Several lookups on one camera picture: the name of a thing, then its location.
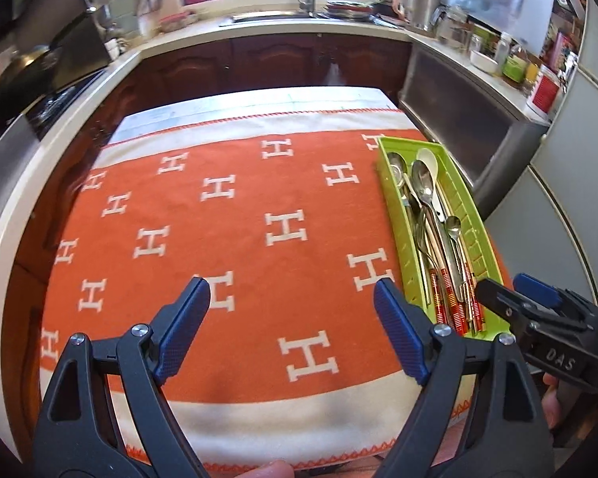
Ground bamboo chopstick red handle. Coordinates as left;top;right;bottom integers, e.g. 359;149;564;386
436;247;469;335

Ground bamboo chopstick red end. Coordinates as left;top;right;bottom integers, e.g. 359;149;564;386
420;239;449;324

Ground tan bamboo chopstick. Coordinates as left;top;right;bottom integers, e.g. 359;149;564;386
450;237;477;335

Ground small steel spoon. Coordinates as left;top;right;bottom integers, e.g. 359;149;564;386
445;216;477;335

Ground large steel spoon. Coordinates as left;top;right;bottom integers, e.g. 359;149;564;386
410;159;468;304

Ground short steel soup spoon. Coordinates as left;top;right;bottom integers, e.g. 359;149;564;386
387;152;416;212

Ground white ceramic soup spoon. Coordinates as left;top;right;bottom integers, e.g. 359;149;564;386
417;148;451;221

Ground right hand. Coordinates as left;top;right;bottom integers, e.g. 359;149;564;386
541;373;562;429

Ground left hand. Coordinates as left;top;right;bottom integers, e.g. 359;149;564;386
236;460;295;478

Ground orange H-pattern blanket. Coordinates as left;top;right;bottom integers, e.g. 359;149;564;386
38;107;514;476

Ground grey metal cabinet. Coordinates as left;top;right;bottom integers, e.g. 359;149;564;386
399;44;549;219

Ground red white canister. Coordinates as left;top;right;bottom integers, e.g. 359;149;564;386
526;65;561;120

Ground green label oil bottle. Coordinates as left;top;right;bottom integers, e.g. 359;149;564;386
502;43;529;85

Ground white bowl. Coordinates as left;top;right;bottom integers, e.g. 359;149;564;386
470;50;498;74

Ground gas stove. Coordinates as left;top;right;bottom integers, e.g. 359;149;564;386
24;69;104;140

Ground dark wood base cabinets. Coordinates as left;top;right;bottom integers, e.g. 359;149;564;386
1;33;413;458

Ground glass pitcher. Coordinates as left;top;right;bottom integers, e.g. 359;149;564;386
435;6;469;51

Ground black frying pan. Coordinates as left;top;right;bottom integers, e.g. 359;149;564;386
0;45;61;100

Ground steel electric kettle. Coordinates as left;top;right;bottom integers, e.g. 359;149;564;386
392;0;442;36

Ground stacked plates by sink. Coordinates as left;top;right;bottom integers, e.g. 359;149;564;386
324;0;374;21

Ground stainless steel sink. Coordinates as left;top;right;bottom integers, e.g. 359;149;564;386
220;11;316;27

